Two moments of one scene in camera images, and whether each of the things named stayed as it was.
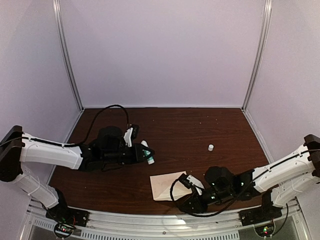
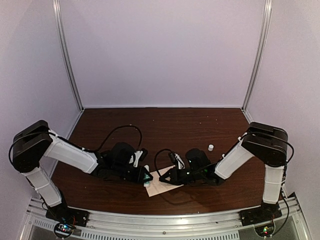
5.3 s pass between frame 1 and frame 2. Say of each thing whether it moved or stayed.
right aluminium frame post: stayed
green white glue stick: moved
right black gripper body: moved
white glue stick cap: stayed
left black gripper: moved
